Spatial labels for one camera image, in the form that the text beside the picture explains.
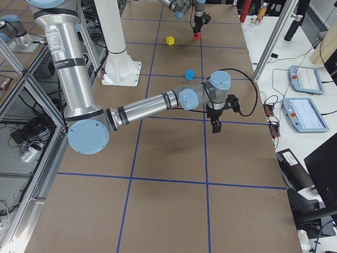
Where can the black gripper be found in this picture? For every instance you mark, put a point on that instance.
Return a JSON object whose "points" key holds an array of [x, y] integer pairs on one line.
{"points": [[198, 16], [215, 114]]}

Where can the red wooden cube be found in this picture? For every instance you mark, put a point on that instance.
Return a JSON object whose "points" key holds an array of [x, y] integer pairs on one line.
{"points": [[197, 36]]}

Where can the blue wooden cube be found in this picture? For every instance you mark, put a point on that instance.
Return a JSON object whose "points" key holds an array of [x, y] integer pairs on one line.
{"points": [[189, 74]]}

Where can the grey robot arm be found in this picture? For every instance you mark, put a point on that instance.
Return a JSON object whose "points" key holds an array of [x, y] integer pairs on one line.
{"points": [[90, 124], [180, 9]]}

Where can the yellow wooden cube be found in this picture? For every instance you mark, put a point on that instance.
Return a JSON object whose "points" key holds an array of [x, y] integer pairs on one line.
{"points": [[170, 40]]}

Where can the red cylinder bottle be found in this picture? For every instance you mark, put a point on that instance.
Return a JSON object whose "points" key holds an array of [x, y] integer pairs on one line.
{"points": [[245, 10]]}

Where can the teach pendant tablet near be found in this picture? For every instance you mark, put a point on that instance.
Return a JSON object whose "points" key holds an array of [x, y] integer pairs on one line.
{"points": [[304, 116]]}

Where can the teach pendant tablet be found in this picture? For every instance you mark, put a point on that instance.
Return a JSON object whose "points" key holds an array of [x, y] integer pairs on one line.
{"points": [[306, 80], [304, 116]]}

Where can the black water bottle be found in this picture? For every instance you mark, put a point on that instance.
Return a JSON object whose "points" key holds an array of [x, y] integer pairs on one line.
{"points": [[293, 27]]}

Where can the teach pendant tablet far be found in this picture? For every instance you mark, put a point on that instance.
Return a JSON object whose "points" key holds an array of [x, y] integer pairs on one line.
{"points": [[306, 80]]}

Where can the black monitor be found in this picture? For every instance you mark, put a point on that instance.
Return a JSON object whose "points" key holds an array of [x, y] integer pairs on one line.
{"points": [[321, 165]]}

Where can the white power strip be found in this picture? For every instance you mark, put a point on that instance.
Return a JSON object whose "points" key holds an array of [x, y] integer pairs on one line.
{"points": [[29, 154]]}

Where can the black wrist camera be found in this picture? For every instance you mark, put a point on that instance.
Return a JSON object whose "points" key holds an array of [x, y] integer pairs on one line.
{"points": [[233, 102], [206, 18]]}

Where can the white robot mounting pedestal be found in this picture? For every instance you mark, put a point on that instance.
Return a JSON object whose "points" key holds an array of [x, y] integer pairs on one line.
{"points": [[120, 69]]}

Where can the aluminium frame post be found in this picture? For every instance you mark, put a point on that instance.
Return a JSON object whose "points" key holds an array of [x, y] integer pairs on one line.
{"points": [[285, 14]]}

